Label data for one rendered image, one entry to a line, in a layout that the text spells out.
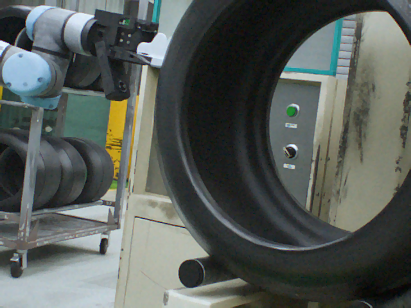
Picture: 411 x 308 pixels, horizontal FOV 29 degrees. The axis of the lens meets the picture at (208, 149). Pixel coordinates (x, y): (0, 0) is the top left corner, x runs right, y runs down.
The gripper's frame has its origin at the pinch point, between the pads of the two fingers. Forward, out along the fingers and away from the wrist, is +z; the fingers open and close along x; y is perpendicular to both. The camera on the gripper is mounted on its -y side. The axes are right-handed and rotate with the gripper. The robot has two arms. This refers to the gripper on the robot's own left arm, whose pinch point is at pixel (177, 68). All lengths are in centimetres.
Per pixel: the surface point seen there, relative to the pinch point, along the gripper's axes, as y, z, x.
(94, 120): -131, -686, 788
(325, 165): -16, 4, 64
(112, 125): -123, -617, 747
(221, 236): -22.3, 22.9, -11.3
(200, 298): -33.1, 20.6, -9.6
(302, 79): 3, -5, 58
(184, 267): -29.1, 17.5, -11.0
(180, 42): 4.5, 7.5, -11.2
